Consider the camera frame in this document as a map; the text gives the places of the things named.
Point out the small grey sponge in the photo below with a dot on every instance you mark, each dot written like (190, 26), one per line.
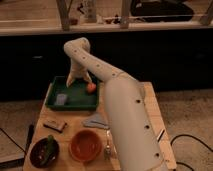
(61, 99)

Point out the black bag on shelf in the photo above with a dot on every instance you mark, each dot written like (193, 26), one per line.
(161, 10)

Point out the silver fork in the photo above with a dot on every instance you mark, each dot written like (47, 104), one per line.
(107, 149)

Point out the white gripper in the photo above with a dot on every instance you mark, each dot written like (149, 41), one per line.
(77, 71)

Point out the green plastic tray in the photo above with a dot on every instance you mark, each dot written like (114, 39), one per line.
(78, 97)

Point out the green vegetable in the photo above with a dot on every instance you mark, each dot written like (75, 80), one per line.
(49, 148)

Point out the orange bowl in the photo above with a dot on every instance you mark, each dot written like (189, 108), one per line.
(85, 146)

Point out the grey folded cloth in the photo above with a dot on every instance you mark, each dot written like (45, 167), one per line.
(95, 121)

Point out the dark brown bowl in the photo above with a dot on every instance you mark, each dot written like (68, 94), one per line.
(37, 154)

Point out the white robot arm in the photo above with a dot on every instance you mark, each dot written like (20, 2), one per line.
(132, 132)

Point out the small dark box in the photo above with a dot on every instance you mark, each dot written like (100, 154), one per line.
(57, 126)

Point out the orange apple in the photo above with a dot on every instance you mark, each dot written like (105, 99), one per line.
(91, 87)

